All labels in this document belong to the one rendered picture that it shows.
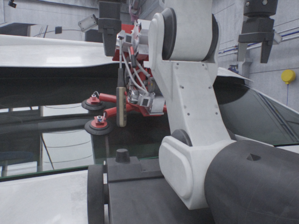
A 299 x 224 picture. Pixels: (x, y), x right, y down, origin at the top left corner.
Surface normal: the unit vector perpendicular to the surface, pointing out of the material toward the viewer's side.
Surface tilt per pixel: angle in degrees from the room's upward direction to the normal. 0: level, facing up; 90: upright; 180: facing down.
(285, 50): 90
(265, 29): 102
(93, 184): 49
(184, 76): 60
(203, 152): 54
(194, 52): 142
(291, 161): 18
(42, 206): 10
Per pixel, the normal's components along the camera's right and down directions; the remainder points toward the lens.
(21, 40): 0.37, 0.07
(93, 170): 0.02, -0.96
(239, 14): -0.93, 0.03
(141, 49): 0.35, -0.22
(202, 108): 0.20, -0.43
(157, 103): 0.33, 0.51
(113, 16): 0.23, 0.28
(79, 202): 0.00, -1.00
